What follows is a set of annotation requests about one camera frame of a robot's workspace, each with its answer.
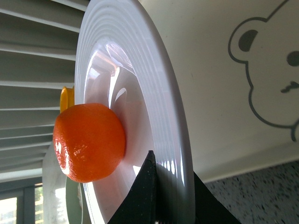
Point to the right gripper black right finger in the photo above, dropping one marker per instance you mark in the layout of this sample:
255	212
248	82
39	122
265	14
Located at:
208	210

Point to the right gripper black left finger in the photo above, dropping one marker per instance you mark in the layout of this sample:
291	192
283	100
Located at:
139	206

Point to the orange mandarin fruit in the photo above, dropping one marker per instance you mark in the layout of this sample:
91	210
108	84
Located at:
89	141

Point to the white ridged plate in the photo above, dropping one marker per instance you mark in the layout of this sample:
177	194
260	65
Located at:
123	64

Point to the light green bowl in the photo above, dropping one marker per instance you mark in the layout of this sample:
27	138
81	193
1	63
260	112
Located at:
76	205

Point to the yellow mug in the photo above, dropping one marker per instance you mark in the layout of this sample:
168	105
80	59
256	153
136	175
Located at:
67	98

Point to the cream bear tray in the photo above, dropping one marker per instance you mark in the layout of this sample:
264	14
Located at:
237	67

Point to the grey white curtain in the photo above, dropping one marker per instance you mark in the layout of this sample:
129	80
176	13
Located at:
38	41

